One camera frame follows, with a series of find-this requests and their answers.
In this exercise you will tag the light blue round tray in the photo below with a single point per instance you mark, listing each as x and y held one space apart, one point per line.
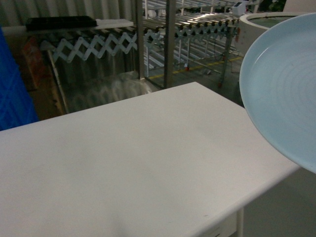
278 88

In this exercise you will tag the black tray on conveyor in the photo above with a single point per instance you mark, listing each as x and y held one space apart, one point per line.
63 22

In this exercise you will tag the expandable roller conveyor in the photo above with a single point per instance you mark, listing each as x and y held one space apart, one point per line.
192 37

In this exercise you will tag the white board on conveyor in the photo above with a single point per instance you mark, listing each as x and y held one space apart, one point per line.
113 23

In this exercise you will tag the white round tub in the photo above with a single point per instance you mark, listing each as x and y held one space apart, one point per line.
251 26

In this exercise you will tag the blue crate upper stacked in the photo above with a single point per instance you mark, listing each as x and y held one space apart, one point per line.
16 105

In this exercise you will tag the steel frame post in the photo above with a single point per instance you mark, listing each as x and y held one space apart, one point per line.
151 39

